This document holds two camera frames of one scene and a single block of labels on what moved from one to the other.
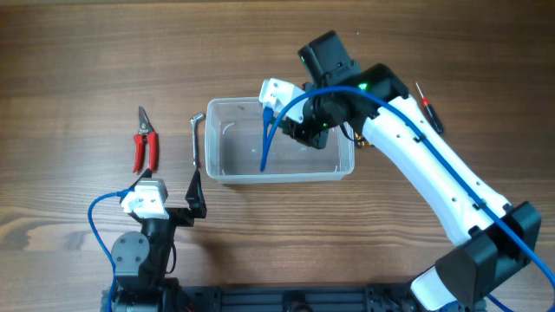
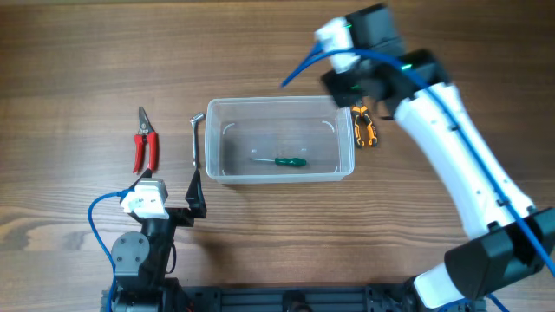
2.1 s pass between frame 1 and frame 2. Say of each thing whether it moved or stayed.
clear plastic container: stayed
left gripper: stayed
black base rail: stayed
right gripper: moved
